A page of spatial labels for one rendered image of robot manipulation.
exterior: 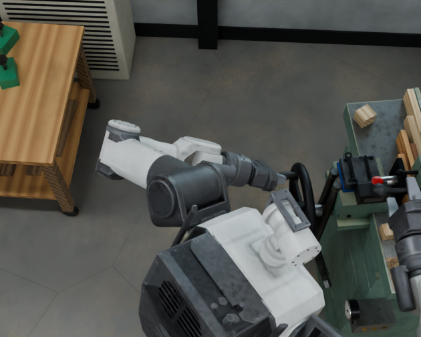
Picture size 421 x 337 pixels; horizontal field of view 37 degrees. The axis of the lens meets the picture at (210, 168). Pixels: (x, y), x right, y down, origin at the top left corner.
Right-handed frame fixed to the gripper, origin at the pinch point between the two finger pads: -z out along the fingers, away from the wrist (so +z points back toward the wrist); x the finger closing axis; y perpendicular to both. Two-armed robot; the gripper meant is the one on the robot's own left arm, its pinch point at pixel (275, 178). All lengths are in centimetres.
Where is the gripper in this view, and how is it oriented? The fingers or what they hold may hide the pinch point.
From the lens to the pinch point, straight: 176.1
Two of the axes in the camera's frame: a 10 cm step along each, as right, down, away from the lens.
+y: 3.4, -8.9, -2.9
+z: -8.7, -1.7, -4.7
